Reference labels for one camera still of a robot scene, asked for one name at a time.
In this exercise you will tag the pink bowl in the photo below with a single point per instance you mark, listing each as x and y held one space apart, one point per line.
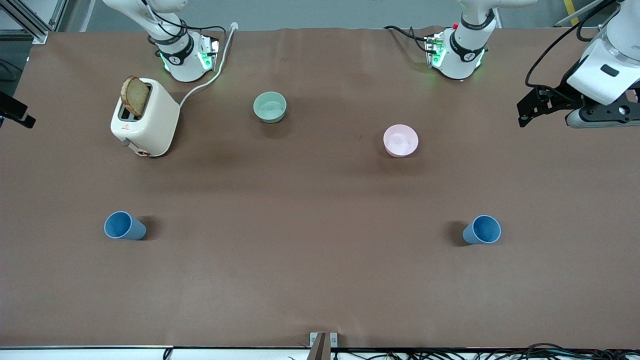
400 141

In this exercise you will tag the green bowl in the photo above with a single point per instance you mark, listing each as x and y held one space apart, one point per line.
270 107

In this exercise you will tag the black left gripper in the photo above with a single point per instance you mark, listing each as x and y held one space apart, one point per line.
564 95

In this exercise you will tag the brown bread slice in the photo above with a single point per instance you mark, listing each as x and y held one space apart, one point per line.
135 97

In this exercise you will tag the metal table edge bracket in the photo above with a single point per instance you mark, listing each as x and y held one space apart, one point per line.
315 340

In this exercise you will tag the aluminium frame profile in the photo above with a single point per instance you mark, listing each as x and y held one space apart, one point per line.
37 30

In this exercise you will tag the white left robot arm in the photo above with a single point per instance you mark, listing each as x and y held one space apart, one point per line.
465 50

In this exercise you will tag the blue ribbed plastic cup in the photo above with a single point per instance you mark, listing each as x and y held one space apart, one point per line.
120 226
485 230

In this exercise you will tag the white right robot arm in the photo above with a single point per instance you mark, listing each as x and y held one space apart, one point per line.
182 65

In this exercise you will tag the cream white toaster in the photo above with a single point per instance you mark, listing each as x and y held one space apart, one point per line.
152 125

